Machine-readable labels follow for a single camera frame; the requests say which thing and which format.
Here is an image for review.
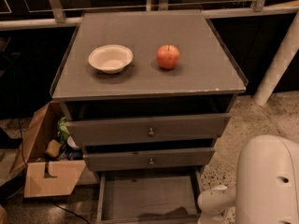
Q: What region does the grey bottom drawer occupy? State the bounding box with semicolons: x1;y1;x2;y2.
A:
96;166;202;224

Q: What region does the grey drawer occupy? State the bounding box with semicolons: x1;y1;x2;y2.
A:
66;113;231;146
96;166;202;224
84;147;215;172

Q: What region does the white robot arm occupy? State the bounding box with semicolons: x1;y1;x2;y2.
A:
197;135;299;224

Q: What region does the grey drawer cabinet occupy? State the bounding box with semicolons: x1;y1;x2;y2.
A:
50;10;249;175

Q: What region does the grey middle drawer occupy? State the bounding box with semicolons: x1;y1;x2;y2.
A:
84;147;215;172

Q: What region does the grey top drawer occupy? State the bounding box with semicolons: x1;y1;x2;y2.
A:
66;113;231;146

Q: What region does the red apple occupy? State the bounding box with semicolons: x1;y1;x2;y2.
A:
156;45;179;70

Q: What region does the white paper bowl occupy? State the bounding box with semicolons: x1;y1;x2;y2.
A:
88;45;133;74

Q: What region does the green crumpled bag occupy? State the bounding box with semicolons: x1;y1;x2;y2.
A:
57;117;70;144

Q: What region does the metal railing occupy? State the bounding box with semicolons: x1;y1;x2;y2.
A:
0;0;299;31

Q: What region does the yellow sponge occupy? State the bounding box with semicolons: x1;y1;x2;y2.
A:
45;139;62;158

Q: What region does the open cardboard box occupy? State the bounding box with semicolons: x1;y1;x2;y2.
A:
10;102;97;198

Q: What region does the white slanted pole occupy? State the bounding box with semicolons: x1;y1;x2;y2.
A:
253;12;299;106

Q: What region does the black floor cable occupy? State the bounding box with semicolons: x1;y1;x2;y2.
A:
50;201;92;224

